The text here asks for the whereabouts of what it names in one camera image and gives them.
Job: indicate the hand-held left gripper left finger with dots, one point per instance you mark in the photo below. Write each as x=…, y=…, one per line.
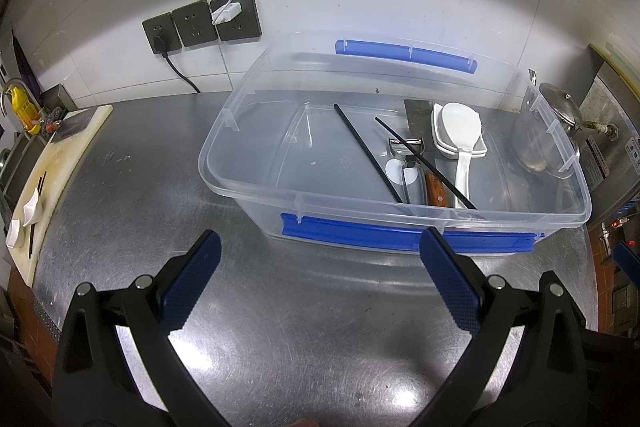
x=187, y=287

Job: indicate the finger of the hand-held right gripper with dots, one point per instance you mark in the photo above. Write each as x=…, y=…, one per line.
x=630, y=262

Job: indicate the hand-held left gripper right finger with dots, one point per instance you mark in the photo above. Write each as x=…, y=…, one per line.
x=452, y=287

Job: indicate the white rice spoon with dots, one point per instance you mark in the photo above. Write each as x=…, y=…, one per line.
x=460, y=127

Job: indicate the black chopstick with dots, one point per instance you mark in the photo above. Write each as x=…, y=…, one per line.
x=32, y=242
x=367, y=152
x=435, y=174

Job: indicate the white square dish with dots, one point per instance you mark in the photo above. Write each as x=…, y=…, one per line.
x=445, y=154
x=436, y=127

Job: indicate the metal peeler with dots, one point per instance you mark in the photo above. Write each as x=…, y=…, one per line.
x=400, y=147

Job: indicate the stainless steel appliance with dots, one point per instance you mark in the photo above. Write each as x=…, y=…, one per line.
x=607, y=97

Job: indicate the steel pot with lid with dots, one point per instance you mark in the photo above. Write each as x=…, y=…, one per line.
x=560, y=107

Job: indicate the white ceramic soup spoon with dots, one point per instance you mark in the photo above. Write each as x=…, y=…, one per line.
x=15, y=234
x=32, y=209

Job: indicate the white cutting board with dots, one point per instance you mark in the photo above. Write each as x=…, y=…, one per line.
x=75, y=152

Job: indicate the dark flat rectangular object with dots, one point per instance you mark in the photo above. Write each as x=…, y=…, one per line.
x=72, y=124

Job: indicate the small steel container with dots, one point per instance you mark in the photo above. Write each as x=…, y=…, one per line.
x=56, y=97

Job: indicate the yellow plastic object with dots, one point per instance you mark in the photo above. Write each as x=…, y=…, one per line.
x=24, y=107

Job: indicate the dark wall socket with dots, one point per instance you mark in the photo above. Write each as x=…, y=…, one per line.
x=160, y=32
x=195, y=24
x=245, y=19

